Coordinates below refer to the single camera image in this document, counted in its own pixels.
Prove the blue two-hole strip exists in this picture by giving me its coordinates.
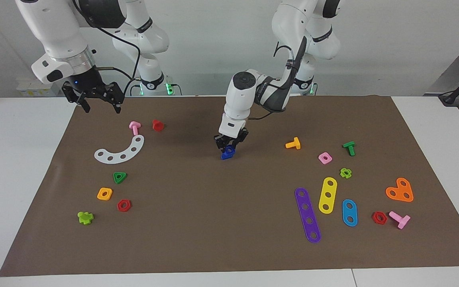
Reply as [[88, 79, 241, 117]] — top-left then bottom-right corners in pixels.
[[341, 199, 359, 228]]

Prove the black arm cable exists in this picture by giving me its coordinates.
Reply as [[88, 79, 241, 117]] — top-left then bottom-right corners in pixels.
[[72, 0, 141, 97], [249, 36, 308, 121]]

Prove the brown paper mat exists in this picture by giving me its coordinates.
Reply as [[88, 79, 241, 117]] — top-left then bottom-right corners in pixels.
[[0, 95, 459, 277]]

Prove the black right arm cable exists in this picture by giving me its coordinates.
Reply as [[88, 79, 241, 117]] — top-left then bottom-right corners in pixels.
[[72, 0, 141, 97]]

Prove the orange heart-shaped plate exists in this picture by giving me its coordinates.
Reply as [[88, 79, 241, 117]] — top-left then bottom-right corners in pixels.
[[385, 177, 414, 203]]

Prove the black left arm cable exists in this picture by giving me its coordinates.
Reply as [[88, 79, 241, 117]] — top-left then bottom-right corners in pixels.
[[249, 36, 308, 121]]

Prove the purple four-hole strip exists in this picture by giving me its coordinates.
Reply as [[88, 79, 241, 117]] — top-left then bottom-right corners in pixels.
[[294, 187, 322, 244]]

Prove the yellow three-hole strip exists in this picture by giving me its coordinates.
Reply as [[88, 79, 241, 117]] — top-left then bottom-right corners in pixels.
[[318, 177, 338, 215]]

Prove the white curved five-hole strip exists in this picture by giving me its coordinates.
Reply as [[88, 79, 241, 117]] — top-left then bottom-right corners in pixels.
[[94, 135, 145, 165]]

